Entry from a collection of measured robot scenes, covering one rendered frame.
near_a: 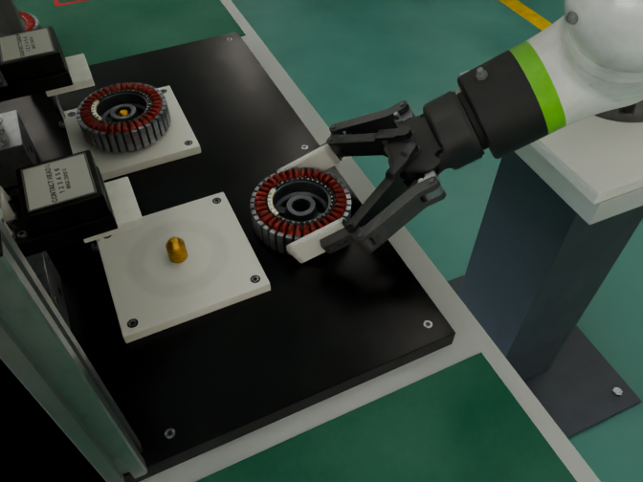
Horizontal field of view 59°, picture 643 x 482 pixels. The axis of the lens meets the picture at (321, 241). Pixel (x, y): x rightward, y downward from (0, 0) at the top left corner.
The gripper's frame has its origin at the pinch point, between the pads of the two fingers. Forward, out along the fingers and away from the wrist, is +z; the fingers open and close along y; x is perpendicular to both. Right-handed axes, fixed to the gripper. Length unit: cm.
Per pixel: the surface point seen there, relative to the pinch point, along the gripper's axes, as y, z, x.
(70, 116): 22.4, 25.6, 13.5
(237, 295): -10.3, 7.2, 2.9
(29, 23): 48, 34, 19
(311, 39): 177, 20, -79
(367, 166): 94, 13, -84
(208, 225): -0.3, 9.7, 4.4
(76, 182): -7.1, 10.5, 20.9
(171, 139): 15.6, 13.7, 6.7
